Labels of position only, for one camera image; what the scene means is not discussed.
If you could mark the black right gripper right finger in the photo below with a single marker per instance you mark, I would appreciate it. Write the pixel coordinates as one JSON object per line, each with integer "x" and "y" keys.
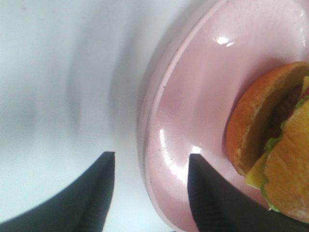
{"x": 217, "y": 206}

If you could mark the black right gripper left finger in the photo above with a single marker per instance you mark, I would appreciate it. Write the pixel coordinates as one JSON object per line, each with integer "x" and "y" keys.
{"x": 80, "y": 207}

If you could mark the burger with cheese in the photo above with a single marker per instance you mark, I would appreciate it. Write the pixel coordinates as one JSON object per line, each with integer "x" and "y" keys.
{"x": 267, "y": 138}

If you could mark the pink round plate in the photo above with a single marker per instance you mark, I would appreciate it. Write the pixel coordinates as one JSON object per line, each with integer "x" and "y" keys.
{"x": 222, "y": 48}

